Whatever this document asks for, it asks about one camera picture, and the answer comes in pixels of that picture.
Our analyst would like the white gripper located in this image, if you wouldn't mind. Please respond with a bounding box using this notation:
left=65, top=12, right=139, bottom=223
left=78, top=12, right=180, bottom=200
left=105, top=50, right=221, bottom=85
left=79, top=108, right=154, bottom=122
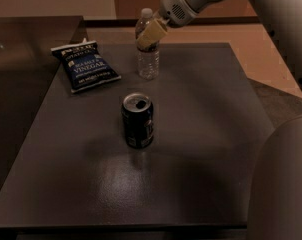
left=136, top=0, right=220, bottom=49

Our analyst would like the clear plastic water bottle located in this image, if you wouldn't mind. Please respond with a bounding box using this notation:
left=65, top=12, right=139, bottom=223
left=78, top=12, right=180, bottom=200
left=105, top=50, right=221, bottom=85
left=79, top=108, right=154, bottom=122
left=135, top=8, right=159, bottom=80

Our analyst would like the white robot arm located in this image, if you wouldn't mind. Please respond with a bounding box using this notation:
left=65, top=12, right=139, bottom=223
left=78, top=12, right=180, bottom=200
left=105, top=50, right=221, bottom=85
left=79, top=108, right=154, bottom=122
left=137, top=0, right=302, bottom=240

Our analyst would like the blue salt vinegar chips bag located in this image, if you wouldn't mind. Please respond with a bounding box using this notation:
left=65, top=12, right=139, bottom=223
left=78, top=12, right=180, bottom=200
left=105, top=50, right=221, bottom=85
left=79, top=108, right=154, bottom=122
left=51, top=40, right=121, bottom=93

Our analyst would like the dark blue soda can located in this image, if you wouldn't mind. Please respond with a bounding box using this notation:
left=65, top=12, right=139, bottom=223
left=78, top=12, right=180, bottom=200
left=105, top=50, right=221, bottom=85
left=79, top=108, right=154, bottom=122
left=121, top=92, right=153, bottom=149

